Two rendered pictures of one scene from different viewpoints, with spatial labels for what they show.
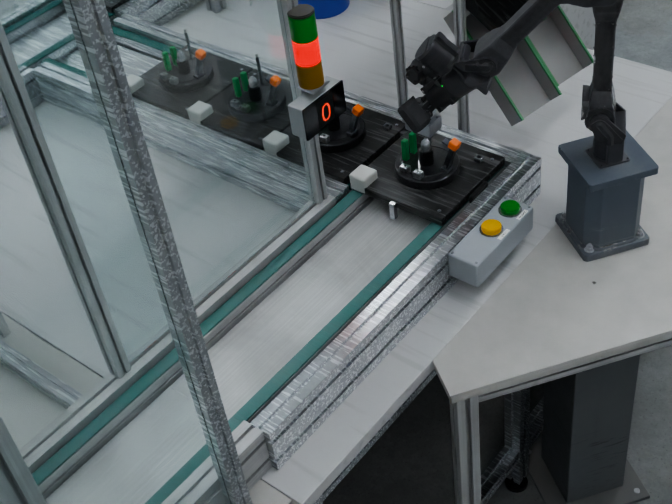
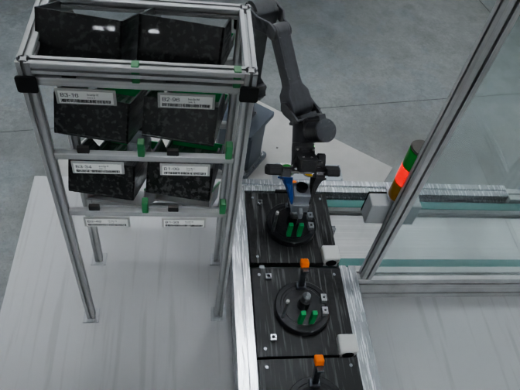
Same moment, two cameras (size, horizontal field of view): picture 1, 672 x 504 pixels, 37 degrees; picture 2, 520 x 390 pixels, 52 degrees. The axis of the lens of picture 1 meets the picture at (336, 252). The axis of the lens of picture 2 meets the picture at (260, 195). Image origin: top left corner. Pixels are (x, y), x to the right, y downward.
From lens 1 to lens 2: 253 cm
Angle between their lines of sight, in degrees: 84
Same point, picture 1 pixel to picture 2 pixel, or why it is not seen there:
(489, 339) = (349, 169)
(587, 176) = (268, 115)
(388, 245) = (350, 227)
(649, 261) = not seen: hidden behind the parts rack
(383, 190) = (329, 237)
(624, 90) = (73, 203)
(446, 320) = not seen: hidden behind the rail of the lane
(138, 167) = not seen: outside the picture
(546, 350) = (334, 146)
